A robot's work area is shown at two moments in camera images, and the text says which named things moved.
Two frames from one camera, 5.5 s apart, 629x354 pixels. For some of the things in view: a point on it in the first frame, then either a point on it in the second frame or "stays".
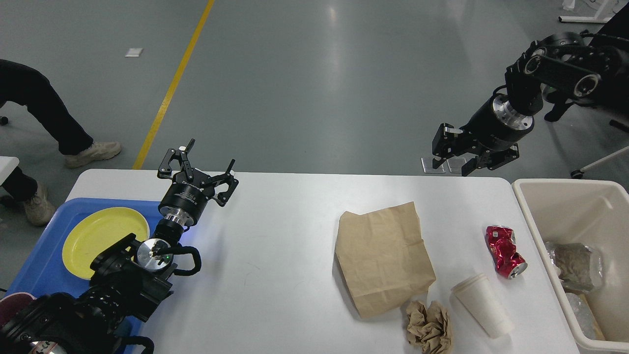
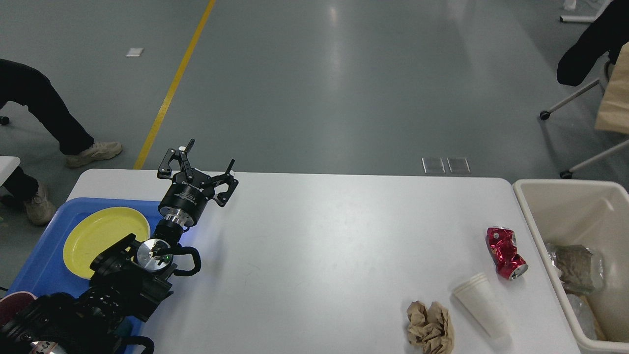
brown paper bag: (382, 254) -> (614, 115)
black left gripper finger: (226, 178) stays
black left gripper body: (186, 197) stays
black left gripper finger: (165, 170) stays
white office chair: (579, 173) -> (545, 114)
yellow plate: (96, 230) stays
